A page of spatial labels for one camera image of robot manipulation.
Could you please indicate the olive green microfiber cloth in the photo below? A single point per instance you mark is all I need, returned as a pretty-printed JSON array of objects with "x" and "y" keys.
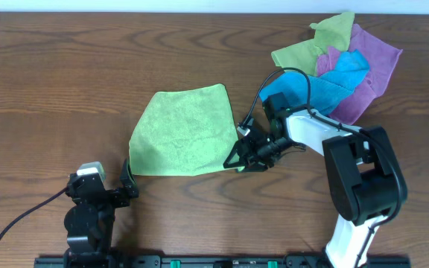
[{"x": 332, "y": 32}]

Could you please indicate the light green microfiber cloth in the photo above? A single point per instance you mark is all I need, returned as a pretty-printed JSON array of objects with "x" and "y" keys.
[{"x": 186, "y": 133}]

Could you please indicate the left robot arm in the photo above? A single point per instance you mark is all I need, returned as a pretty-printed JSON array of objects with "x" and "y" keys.
[{"x": 90, "y": 222}]

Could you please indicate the blue microfiber cloth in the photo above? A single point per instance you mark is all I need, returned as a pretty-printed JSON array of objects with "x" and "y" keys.
[{"x": 340, "y": 73}]

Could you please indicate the purple microfiber cloth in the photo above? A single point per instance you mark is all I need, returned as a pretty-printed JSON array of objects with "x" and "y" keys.
[{"x": 366, "y": 54}]

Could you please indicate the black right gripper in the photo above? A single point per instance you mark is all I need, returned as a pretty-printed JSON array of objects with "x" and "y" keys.
[{"x": 252, "y": 150}]

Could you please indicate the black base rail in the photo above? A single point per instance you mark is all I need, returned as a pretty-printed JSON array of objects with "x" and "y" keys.
[{"x": 121, "y": 260}]

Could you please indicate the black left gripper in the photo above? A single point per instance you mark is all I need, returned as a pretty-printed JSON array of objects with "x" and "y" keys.
[{"x": 109, "y": 196}]

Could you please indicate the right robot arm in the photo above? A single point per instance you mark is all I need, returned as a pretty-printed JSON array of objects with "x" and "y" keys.
[{"x": 364, "y": 178}]

